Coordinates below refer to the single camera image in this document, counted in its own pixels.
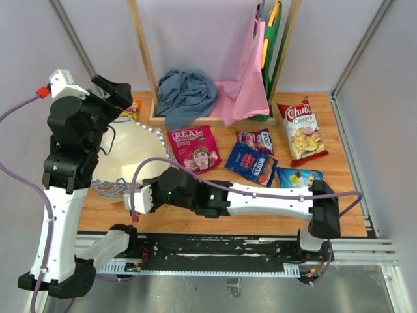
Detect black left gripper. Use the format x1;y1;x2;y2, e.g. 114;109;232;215
77;74;132;154

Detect colourful orange candy bag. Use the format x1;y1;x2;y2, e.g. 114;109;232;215
119;98;141;121

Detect pink snack packet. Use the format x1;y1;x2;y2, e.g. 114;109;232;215
167;125;222;174

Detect blue checkered paper bag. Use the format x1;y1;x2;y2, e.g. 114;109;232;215
91;121;175;203

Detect blue Burts chips bag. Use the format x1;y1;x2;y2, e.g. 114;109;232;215
225;142;278;188

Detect purple snack packet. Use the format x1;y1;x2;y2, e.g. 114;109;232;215
235;128;274;155

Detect blue gummy candy bag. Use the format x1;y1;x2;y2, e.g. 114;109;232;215
276;167;323;188

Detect red Chubi cassava chips bag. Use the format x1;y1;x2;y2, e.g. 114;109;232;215
277;96;328;168

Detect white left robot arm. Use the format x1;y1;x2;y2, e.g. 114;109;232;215
18;69;139;299

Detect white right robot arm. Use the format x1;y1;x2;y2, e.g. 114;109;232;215
131;167;341;261

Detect blue crumpled cloth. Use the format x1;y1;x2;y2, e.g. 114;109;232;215
156;70;218;131

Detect pink t-shirt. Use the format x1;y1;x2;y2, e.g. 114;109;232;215
209;13;270;126

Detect yellow clothes hanger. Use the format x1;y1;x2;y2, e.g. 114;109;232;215
261;1;282;69

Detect green t-shirt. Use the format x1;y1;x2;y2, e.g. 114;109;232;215
241;1;276;122

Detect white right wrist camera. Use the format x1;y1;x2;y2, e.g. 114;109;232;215
123;184;153;222

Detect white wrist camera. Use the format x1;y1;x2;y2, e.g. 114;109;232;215
123;184;153;222
36;69;90;100

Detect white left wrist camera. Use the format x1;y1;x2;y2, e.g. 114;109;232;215
36;69;90;100

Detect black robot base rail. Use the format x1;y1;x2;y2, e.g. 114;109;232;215
98;233;334;278

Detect aluminium frame rails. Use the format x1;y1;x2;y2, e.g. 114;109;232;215
25;0;417;313

